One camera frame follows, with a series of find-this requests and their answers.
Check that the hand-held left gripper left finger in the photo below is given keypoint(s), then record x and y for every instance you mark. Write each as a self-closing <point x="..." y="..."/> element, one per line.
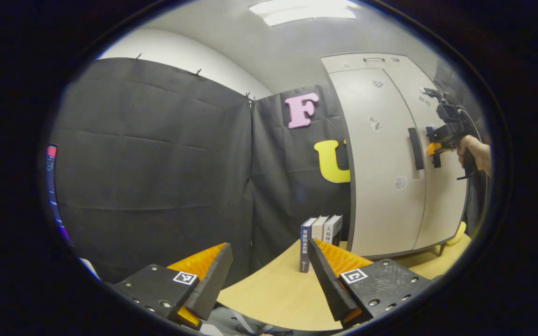
<point x="210" y="284"/>

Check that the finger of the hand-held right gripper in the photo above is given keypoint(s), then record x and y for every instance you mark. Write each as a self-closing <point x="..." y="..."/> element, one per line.
<point x="434" y="149"/>

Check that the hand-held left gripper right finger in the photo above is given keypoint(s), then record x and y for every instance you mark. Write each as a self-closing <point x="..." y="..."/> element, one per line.
<point x="327" y="280"/>

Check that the cube-sticker grey cabinet door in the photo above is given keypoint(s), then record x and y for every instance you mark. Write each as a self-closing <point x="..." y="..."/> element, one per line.
<point x="442" y="205"/>

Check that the checker-sticker grey cabinet door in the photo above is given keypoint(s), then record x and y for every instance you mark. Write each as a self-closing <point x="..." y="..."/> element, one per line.
<point x="381" y="196"/>

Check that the grey double-door shoe cabinet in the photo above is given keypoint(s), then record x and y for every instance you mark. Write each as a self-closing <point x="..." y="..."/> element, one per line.
<point x="350" y="210"/>

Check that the grey cabinet drawer front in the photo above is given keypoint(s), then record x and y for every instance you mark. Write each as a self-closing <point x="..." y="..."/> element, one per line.
<point x="350" y="63"/>

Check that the blue book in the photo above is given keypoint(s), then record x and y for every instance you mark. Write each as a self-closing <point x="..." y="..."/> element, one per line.
<point x="306" y="242"/>

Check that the person's grey clothing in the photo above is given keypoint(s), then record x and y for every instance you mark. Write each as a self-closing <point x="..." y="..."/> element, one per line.
<point x="231" y="323"/>

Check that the white book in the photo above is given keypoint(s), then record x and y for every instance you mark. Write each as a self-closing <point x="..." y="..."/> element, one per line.
<point x="333" y="229"/>

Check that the beige book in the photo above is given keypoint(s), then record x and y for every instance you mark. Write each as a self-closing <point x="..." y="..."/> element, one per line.
<point x="319" y="227"/>

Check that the dark screen with coloured lights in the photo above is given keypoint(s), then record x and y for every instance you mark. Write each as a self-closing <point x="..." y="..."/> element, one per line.
<point x="52" y="186"/>

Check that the ceiling light panel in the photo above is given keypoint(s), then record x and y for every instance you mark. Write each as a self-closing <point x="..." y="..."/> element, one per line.
<point x="304" y="11"/>

